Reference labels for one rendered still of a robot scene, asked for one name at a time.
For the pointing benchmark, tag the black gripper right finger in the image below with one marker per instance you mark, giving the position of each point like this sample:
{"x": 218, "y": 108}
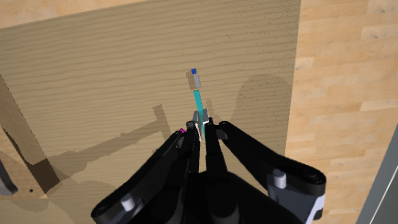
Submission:
{"x": 298, "y": 187}

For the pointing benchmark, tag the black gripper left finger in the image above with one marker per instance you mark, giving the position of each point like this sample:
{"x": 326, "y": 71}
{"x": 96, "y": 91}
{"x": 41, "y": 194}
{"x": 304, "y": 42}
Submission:
{"x": 126, "y": 201}

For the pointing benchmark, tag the grey rod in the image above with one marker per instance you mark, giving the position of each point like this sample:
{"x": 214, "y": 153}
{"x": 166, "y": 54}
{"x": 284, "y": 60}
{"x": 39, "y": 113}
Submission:
{"x": 196, "y": 78}

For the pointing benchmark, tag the turquoise rod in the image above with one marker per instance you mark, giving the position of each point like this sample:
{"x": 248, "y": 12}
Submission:
{"x": 199, "y": 107}

